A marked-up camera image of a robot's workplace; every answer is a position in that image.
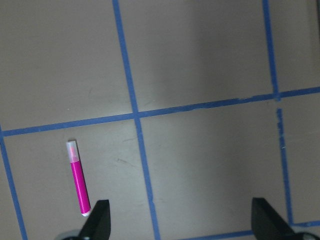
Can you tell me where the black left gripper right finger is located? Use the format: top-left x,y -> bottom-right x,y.
251,197 -> 295,240

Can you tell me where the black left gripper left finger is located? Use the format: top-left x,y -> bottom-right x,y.
77,200 -> 111,240

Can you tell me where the pink marker pen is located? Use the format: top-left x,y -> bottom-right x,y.
66,140 -> 91,217

